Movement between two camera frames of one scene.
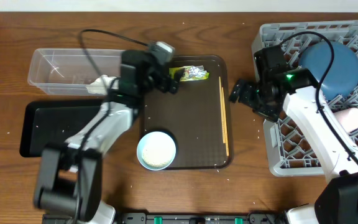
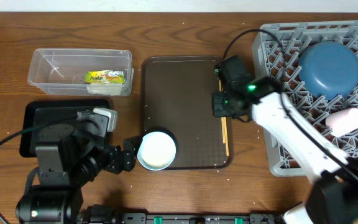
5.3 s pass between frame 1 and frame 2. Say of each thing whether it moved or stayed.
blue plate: stayed
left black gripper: moved
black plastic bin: stayed
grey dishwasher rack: stayed
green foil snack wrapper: moved
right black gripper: moved
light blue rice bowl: stayed
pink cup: stayed
